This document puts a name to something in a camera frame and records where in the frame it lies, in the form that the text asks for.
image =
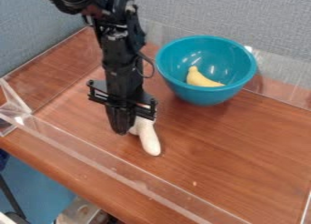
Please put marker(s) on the metal table leg bracket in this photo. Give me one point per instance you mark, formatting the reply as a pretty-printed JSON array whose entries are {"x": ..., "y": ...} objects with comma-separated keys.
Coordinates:
[{"x": 81, "y": 212}]

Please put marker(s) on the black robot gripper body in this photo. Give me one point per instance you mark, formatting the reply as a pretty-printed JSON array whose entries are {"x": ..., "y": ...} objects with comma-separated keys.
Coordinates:
[{"x": 121, "y": 88}]

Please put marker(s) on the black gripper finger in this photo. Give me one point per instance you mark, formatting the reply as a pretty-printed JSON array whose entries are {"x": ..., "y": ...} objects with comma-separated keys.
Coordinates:
[{"x": 121, "y": 118}]

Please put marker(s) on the yellow toy banana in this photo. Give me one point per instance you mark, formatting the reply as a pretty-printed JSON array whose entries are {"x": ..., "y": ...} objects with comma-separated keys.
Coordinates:
[{"x": 197, "y": 80}]

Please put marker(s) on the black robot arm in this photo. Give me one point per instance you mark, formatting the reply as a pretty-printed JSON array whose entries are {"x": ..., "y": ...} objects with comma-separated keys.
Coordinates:
[{"x": 113, "y": 19}]

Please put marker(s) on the clear acrylic table barrier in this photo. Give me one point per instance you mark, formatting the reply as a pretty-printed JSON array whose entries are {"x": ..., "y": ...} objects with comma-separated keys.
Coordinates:
[{"x": 235, "y": 165}]

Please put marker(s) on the teal blue plastic bowl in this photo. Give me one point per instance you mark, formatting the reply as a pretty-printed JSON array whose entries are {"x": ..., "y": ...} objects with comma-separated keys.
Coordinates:
[{"x": 221, "y": 60}]

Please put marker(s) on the white mushroom with red cap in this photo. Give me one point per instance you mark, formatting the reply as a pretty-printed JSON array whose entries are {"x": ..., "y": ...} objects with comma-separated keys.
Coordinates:
[{"x": 142, "y": 129}]

